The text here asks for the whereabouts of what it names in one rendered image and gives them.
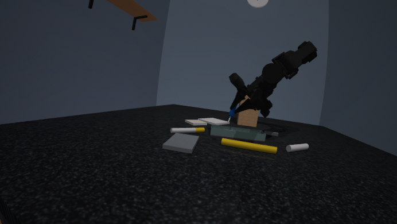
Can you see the grey flat rectangular panel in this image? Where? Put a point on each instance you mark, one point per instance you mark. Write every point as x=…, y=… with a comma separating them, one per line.
x=181, y=143

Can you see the blue stylus with grey tip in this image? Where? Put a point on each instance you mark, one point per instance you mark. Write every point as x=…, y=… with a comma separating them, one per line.
x=231, y=113

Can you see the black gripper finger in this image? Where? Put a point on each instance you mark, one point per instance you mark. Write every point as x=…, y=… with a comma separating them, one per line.
x=245, y=106
x=239, y=98

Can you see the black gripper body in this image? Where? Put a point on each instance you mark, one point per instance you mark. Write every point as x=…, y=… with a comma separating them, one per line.
x=244, y=90

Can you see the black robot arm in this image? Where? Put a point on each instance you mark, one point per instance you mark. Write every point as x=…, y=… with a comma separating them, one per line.
x=285, y=65

